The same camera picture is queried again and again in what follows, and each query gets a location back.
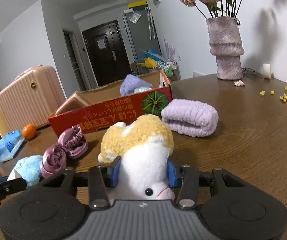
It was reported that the white yellow plush toy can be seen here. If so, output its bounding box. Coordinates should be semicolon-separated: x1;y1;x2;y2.
97;114;175;203

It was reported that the blue plush toy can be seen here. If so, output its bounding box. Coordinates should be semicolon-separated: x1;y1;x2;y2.
7;155;42;188

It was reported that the pink layered sponge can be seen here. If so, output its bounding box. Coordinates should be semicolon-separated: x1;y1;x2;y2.
55;91;93;115

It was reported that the purple knitted pouch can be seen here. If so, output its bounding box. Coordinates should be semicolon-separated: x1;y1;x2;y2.
120;74;153;96

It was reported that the iridescent mesh bath puff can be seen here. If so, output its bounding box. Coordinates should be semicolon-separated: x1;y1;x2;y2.
134;87;152;94

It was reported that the blue tissue pack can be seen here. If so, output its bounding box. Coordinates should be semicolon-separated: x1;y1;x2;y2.
0;129;25;163

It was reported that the purple satin bag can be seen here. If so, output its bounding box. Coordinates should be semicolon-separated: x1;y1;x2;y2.
40;125;88;179

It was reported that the lilac rolled towel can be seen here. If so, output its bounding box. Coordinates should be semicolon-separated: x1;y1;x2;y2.
161;99;219;138

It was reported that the red cardboard box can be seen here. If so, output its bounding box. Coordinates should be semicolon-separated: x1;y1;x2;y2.
48;71;173;136

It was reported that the orange fruit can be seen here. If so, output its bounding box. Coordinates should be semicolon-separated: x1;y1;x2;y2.
21;124;37;141

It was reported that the metal storage cart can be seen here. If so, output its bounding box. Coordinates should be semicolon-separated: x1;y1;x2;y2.
156;61;181;81

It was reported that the pink ribbed suitcase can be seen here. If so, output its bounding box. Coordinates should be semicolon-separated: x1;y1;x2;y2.
0;65;66;130

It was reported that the dark entrance door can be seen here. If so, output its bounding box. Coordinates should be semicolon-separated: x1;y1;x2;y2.
82;20;131;87

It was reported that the purple textured vase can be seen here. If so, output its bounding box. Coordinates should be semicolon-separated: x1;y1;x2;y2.
206;16;244;80

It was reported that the white small candle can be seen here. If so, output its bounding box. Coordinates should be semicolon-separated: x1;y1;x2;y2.
263;63;271;79

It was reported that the grey refrigerator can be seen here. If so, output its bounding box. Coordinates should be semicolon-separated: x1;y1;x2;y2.
123;5;161;61

